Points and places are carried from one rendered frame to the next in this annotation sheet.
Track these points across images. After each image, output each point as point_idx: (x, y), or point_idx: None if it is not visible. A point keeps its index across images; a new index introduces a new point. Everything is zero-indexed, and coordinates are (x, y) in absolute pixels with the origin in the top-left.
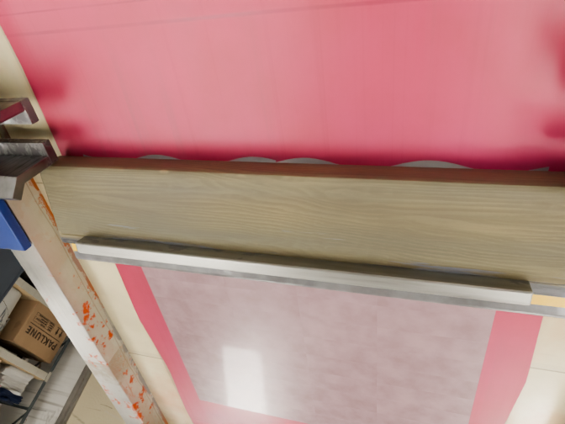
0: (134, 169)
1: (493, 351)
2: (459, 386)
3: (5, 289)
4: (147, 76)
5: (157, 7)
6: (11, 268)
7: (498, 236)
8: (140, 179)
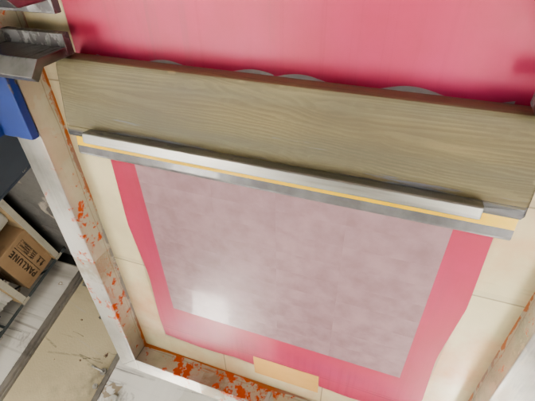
0: (145, 68)
1: (442, 277)
2: (408, 309)
3: (2, 192)
4: None
5: None
6: (9, 174)
7: (462, 157)
8: (149, 78)
